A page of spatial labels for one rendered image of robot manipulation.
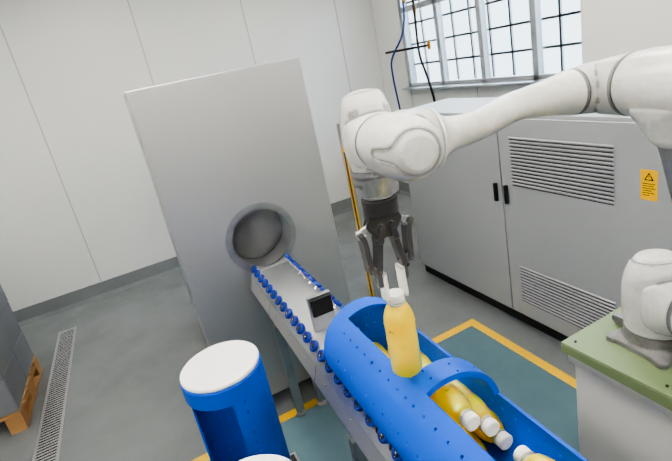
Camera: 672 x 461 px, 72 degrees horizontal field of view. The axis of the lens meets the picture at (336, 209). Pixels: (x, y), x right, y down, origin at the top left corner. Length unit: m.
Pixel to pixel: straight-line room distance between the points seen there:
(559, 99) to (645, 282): 0.58
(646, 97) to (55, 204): 5.23
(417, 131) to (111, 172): 4.95
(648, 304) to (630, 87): 0.62
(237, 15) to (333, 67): 1.29
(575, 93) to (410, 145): 0.49
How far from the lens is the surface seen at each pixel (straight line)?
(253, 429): 1.78
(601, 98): 1.14
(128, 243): 5.67
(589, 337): 1.62
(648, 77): 1.05
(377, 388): 1.25
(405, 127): 0.72
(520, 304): 3.42
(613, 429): 1.70
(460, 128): 0.81
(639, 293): 1.47
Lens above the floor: 1.96
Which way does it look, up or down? 18 degrees down
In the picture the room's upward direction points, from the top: 12 degrees counter-clockwise
